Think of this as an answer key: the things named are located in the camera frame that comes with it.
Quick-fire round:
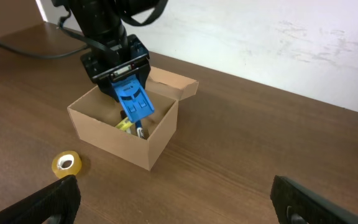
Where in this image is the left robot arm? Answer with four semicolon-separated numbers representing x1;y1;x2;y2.
52;0;168;101

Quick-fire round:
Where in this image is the blue tape dispenser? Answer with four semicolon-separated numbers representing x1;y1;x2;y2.
112;75;155;123

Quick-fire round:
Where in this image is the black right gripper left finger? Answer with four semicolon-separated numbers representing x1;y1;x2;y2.
0;175;81;224

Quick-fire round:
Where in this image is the blue capped whiteboard marker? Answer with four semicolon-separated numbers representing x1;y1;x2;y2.
135;120;145;139

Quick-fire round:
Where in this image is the yellow highlighter pen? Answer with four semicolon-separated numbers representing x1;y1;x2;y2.
115;118;134;131

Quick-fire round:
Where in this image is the cardboard box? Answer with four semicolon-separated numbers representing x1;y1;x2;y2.
68;67;199;170

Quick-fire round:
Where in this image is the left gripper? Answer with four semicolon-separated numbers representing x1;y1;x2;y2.
80;34;151;102

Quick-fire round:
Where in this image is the yellow clear tape roll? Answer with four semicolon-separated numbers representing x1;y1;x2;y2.
52;151;82;179

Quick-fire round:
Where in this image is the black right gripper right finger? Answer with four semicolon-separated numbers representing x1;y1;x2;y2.
270;175;358;224

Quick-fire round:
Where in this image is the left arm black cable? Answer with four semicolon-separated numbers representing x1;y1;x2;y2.
0;9;121;63

